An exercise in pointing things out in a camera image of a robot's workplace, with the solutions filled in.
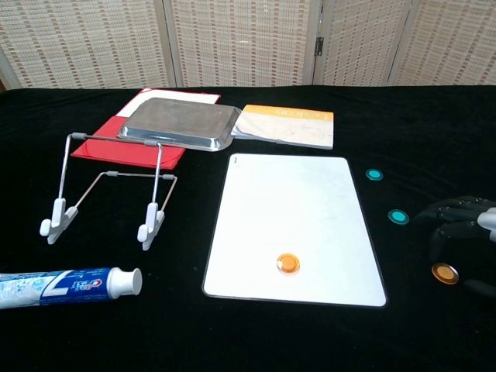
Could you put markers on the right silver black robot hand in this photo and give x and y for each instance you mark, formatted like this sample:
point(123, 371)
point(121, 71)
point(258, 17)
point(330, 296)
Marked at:
point(453, 211)

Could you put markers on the teal disc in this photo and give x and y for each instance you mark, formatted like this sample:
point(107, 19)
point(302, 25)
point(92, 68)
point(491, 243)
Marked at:
point(398, 216)
point(374, 174)

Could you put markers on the orange disc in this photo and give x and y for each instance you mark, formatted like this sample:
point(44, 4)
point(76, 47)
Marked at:
point(445, 273)
point(288, 263)

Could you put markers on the white magnetic board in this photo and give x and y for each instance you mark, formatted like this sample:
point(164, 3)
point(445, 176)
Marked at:
point(294, 209)

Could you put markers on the orange and white notebook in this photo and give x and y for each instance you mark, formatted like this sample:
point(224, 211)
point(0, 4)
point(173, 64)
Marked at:
point(286, 126)

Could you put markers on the black tablecloth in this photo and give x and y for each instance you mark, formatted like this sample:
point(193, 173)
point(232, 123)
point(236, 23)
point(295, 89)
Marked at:
point(248, 341)

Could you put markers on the woven folding screen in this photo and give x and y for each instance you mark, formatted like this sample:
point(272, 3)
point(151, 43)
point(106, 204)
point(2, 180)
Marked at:
point(240, 42)

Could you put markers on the stainless steel tray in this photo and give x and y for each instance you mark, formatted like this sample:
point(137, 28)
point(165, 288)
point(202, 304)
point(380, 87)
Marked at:
point(178, 120)

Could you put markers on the white paper sheet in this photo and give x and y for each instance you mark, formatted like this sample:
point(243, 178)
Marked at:
point(174, 95)

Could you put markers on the red paper folder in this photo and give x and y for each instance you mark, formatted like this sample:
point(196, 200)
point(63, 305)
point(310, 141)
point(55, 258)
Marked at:
point(128, 155)

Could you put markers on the blue white toothpaste tube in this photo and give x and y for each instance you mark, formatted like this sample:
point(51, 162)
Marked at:
point(69, 288)

